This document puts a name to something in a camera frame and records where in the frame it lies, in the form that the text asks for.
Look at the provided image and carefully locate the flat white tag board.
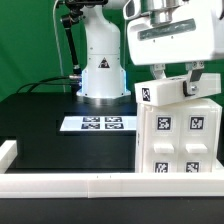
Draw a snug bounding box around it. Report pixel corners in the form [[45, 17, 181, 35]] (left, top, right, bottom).
[[60, 116, 136, 132]]

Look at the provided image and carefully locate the black cable bundle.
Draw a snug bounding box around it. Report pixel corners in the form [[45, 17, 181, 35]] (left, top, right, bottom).
[[15, 75, 83, 94]]

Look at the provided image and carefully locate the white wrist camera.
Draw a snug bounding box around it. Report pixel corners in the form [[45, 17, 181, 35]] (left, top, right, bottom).
[[123, 0, 150, 20]]

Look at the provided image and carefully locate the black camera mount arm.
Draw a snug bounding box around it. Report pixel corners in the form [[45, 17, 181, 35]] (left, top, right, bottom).
[[55, 0, 109, 72]]

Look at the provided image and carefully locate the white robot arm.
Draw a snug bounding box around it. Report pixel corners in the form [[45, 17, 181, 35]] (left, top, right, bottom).
[[79, 0, 224, 106]]

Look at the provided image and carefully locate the small white tagged box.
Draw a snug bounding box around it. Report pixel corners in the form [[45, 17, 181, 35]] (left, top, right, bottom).
[[135, 73, 221, 106]]

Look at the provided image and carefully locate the white cabinet body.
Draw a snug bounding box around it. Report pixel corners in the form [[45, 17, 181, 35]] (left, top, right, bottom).
[[135, 98, 222, 173]]

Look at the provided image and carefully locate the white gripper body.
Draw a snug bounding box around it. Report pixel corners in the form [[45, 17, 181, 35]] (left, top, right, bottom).
[[127, 0, 224, 65]]

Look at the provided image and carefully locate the white hanging cable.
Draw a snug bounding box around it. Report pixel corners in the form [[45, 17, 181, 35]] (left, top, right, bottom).
[[52, 0, 67, 94]]

